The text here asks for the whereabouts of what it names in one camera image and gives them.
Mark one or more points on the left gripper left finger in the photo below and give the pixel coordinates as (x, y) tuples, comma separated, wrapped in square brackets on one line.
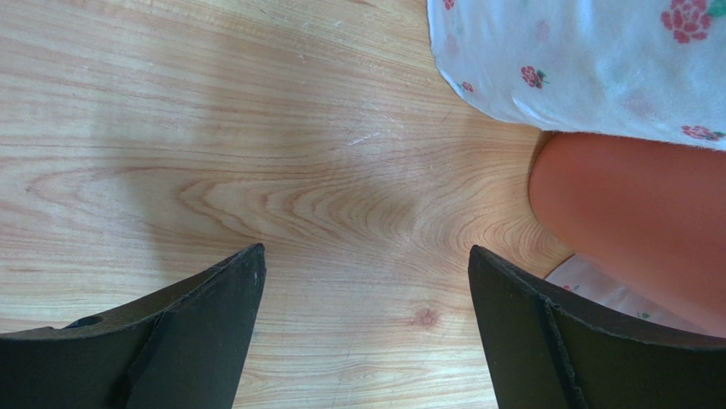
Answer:
[(183, 346)]

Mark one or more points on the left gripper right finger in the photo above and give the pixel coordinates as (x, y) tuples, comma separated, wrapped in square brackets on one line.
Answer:
[(547, 347)]

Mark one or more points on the white paper roll front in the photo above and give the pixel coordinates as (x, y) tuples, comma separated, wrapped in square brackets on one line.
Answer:
[(582, 278)]

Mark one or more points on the white paper roll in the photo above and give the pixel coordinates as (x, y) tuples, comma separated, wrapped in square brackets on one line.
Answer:
[(582, 278), (652, 70)]

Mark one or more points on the white paper roll back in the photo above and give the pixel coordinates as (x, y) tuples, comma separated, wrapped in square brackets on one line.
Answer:
[(652, 70)]

